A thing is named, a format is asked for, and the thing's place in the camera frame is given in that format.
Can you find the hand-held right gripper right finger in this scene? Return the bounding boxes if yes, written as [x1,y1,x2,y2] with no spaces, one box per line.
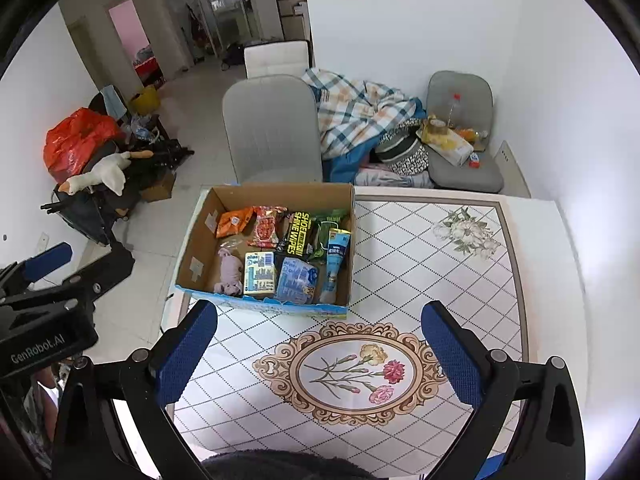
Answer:
[421,301,586,480]

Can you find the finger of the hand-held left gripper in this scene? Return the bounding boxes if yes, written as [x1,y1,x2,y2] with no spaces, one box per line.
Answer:
[0,241,73,306]
[30,249,136,313]

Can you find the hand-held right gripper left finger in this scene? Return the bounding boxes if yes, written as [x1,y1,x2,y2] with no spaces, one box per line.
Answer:
[51,300,218,480]

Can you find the cardboard box with blue print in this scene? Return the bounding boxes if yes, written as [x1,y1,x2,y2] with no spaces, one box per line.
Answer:
[170,183,357,321]

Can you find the white tissue pack blue print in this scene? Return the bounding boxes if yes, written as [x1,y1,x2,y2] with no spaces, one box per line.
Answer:
[242,251,277,297]

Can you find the light blue wipes packet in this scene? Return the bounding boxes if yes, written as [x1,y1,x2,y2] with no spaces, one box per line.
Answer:
[274,256,319,305]

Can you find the orange snack packet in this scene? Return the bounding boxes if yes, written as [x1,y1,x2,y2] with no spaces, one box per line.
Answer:
[216,207,257,238]

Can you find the red snack packet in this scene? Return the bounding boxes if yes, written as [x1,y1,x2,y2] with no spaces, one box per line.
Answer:
[251,205,289,250]

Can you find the blue tube packet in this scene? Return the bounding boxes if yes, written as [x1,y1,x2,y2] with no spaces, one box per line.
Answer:
[320,228,352,306]

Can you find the black wipes packet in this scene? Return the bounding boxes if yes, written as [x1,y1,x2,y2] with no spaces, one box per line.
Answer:
[277,211,313,256]

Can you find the green snack packet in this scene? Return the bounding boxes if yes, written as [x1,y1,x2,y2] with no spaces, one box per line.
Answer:
[307,208,348,261]

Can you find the person's left forearm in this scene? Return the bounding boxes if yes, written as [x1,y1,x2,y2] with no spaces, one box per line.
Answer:
[35,365,61,411]

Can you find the black stroller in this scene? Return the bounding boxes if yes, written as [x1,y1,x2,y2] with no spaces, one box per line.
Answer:
[41,137,196,248]

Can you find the small brown cardboard box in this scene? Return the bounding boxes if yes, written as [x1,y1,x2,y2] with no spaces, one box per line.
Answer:
[140,170,177,201]

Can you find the floral table cover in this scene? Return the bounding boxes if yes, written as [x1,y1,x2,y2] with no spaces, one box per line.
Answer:
[170,195,531,466]

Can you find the white goose plush toy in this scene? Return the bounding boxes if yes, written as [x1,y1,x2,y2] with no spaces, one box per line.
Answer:
[58,149,153,196]

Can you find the orange plastic bag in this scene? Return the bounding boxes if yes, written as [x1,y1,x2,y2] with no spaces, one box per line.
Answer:
[43,107,123,184]

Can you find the blue chair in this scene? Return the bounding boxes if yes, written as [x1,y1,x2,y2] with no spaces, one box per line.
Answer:
[472,452,507,480]

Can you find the dark fleece garment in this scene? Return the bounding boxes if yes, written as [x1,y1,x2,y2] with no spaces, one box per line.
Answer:
[202,450,381,480]

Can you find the light blue cloth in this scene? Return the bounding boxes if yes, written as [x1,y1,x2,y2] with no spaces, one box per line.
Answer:
[100,85,125,118]

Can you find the pink cloth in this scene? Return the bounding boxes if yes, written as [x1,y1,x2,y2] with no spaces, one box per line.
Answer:
[355,167,436,190]

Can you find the white panel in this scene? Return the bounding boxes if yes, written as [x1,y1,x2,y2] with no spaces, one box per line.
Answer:
[492,140,532,198]

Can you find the red bed cover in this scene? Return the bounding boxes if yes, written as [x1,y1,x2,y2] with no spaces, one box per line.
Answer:
[132,55,163,83]

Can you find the yellow tissue box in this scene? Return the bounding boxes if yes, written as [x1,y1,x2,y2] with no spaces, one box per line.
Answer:
[417,125,474,166]

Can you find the striped knitted cloth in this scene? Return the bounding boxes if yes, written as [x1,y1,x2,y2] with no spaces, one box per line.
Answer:
[374,127,430,176]

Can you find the blue blanket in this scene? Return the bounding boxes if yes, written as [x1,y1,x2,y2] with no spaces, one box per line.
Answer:
[322,100,428,184]

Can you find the grey chair with plain back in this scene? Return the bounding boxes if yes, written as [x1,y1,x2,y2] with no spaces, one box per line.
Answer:
[222,74,324,186]

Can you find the plaid blanket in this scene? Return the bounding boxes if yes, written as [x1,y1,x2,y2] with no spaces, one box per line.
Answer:
[301,67,426,161]

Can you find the grey chair holding clutter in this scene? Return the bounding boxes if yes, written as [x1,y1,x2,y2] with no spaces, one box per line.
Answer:
[426,70,504,194]

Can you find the white chair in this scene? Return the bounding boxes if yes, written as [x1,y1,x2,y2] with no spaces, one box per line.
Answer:
[243,40,311,79]

